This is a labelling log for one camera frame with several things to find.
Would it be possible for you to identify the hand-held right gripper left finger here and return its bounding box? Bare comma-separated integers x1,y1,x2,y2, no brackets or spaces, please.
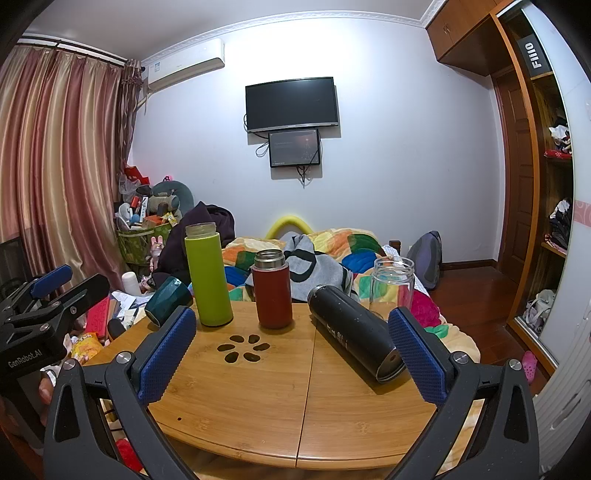
42,305,199,480

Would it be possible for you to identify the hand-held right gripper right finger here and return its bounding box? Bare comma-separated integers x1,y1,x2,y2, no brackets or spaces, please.
387,306,541,480

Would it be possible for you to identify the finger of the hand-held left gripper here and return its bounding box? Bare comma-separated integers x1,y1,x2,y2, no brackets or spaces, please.
4,273,112,334
0,264,75,319

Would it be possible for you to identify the dark green cup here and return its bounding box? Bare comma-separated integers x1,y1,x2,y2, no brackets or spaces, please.
144,275,194,326

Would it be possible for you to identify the black thermos cup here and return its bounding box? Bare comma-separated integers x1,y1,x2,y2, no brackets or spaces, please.
307,284,407,385

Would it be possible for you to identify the clear glass cup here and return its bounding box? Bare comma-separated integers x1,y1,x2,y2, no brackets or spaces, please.
369,257,416,320

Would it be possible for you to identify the red thermos cup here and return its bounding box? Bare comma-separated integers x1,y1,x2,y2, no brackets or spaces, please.
251,248,294,330

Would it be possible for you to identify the person's left hand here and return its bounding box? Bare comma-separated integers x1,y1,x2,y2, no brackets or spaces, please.
38,375,59,428

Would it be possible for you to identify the yellow snack packet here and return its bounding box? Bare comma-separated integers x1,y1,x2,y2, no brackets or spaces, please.
69,332,101,364

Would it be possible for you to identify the green storage basket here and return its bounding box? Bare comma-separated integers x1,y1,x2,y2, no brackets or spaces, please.
116,223,174,267

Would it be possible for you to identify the pink bunny toy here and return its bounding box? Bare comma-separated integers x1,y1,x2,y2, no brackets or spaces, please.
148,235,167,269

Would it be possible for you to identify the green bottle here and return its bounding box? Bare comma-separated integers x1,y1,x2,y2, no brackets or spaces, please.
185,222,234,328

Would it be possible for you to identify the grey backpack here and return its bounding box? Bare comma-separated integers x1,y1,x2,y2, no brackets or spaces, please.
406,230,444,291

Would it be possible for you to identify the pink slipper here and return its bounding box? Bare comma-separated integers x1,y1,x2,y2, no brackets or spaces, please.
521,350,539,382

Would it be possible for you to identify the pink striped curtain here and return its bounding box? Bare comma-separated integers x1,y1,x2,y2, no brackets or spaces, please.
0,39,143,298

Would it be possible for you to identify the colourful patchwork blanket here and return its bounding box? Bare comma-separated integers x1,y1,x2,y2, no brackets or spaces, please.
221,226,482,478

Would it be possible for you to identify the round wooden table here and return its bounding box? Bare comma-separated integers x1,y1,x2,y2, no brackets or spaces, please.
78,295,482,480

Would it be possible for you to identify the red bag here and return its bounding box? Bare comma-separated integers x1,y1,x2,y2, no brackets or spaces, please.
123,165,151,186

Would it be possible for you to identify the white handbag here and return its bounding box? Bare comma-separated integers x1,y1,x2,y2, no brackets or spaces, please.
523,289,558,327

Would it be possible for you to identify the grey printed cloth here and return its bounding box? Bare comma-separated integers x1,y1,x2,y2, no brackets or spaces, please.
244,233,355,304

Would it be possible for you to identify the dark jacket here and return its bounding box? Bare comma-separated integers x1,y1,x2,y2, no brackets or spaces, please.
158,200,237,278

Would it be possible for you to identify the yellow foam arch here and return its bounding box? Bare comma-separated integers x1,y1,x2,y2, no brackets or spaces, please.
263,213,316,241

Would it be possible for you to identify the wooden door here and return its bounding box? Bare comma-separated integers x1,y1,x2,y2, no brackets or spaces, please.
491,69,528,280

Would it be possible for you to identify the wooden wardrobe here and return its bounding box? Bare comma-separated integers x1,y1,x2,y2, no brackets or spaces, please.
488,0,578,377

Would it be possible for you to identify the small black monitor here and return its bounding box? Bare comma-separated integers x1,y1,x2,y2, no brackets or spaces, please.
268,128,322,169

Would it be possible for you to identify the white air conditioner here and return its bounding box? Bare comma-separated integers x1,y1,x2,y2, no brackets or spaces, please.
140,38,226,95

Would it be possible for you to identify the black sign box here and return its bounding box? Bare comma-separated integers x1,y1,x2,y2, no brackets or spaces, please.
516,31,553,80

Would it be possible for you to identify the wooden overhead cabinet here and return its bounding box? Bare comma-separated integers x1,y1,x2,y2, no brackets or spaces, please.
425,0,514,78

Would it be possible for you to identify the black wall television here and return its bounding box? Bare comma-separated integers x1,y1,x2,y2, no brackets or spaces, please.
245,76,342,134

